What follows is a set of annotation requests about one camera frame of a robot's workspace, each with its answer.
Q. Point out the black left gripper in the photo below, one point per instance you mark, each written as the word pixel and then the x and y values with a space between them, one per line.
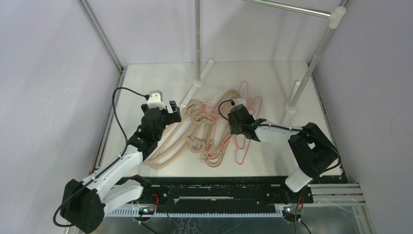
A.
pixel 171 118

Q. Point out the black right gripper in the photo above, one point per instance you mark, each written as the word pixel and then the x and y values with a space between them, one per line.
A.
pixel 236 114

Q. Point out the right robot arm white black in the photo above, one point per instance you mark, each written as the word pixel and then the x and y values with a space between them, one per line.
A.
pixel 313 151

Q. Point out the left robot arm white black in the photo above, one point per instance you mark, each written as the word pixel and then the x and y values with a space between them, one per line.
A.
pixel 85 203

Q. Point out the beige plastic hanger leftmost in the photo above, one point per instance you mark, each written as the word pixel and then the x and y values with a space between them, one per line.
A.
pixel 179 138

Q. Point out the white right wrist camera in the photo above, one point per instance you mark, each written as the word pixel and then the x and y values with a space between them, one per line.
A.
pixel 239 101

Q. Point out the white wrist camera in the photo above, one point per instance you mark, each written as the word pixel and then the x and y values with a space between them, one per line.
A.
pixel 155 100
pixel 239 101

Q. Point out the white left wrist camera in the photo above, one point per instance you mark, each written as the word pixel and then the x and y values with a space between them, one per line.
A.
pixel 155 100

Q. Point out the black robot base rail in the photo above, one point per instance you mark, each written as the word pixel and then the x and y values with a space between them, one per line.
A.
pixel 238 195

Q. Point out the right controller board with wires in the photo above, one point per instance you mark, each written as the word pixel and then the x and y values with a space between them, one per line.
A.
pixel 294 215

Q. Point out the silver clothes rack frame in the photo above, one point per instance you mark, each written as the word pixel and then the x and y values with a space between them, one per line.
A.
pixel 263 30

